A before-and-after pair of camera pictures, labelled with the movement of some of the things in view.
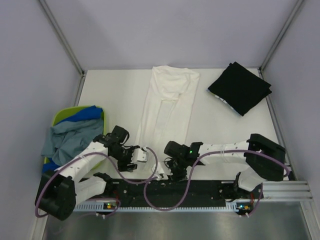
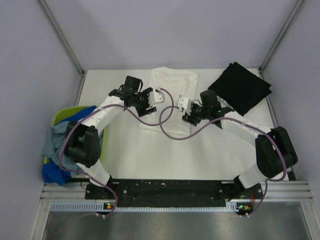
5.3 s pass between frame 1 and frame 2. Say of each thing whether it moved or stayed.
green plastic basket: stayed
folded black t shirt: stayed
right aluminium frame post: stayed
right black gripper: moved
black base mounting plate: stayed
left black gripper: moved
